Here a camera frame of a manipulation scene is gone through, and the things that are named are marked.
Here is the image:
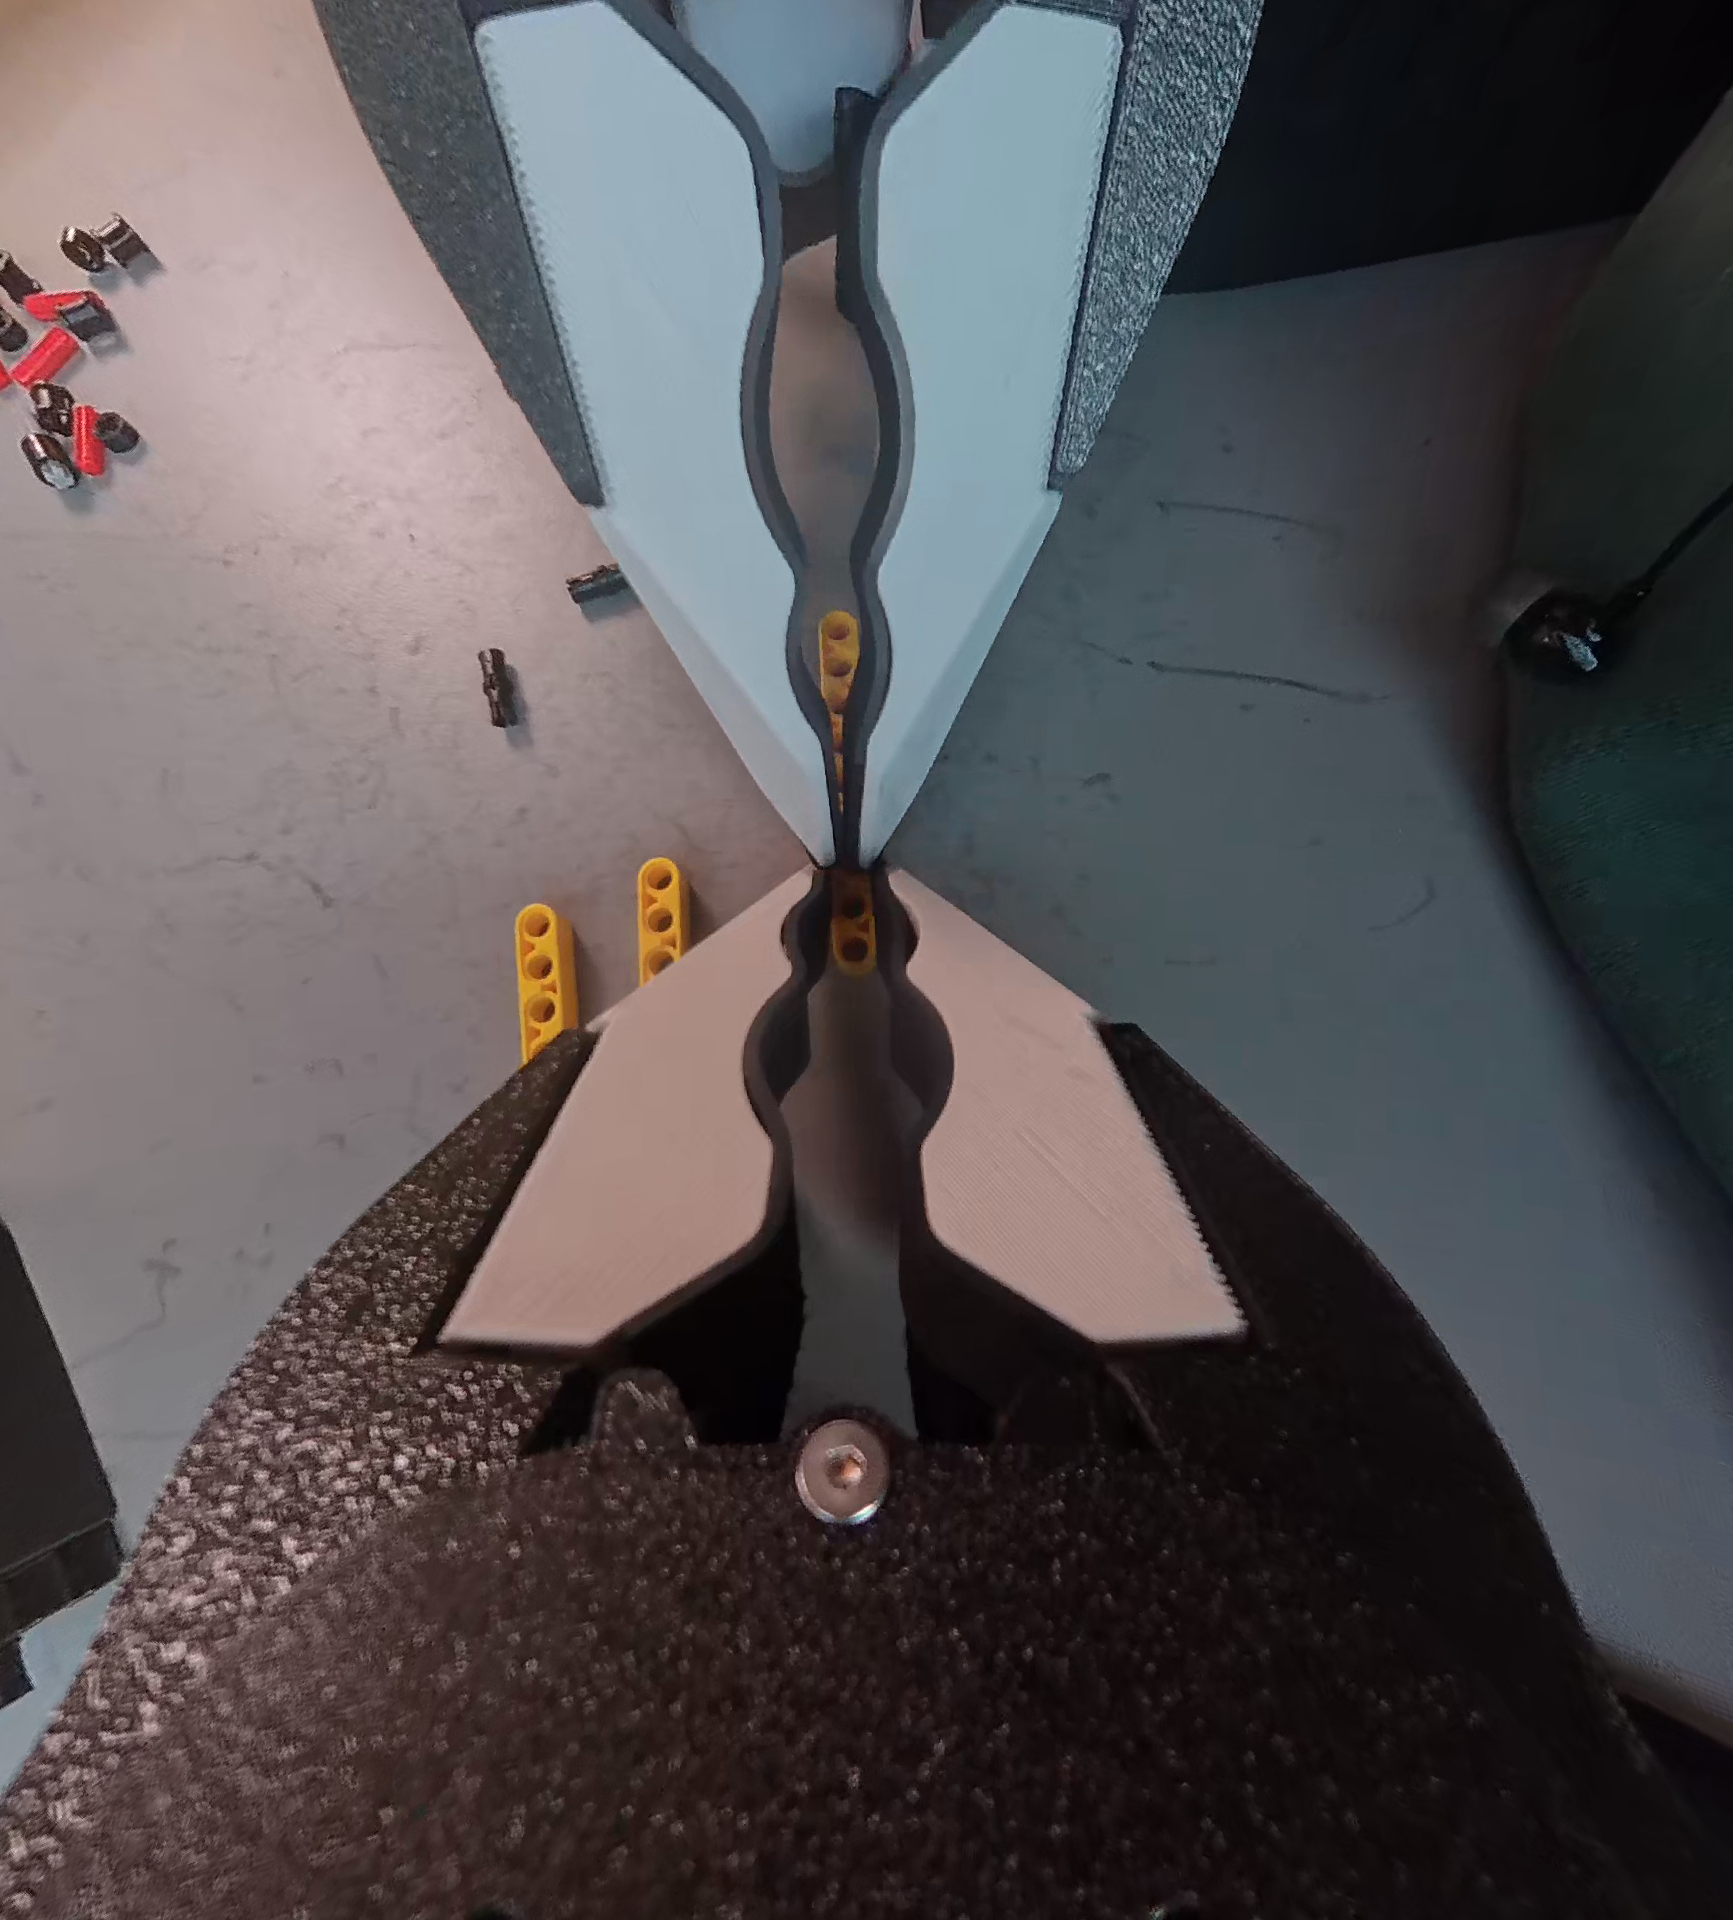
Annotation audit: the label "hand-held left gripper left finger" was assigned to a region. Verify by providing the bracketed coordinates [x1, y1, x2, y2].
[436, 864, 827, 1447]

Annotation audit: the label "scattered black lego pins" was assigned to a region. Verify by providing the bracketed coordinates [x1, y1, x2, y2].
[479, 560, 628, 730]

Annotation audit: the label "black cable with plug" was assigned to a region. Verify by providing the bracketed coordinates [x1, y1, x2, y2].
[1497, 405, 1733, 681]

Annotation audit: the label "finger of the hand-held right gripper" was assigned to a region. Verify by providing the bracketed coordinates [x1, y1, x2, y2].
[472, 0, 860, 868]
[841, 0, 1123, 864]

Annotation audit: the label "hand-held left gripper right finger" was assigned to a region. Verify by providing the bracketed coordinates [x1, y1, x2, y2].
[877, 864, 1249, 1447]

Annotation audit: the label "yellow lego liftarm beam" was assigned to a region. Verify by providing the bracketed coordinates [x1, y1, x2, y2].
[816, 607, 877, 973]
[637, 855, 694, 988]
[512, 899, 581, 1071]

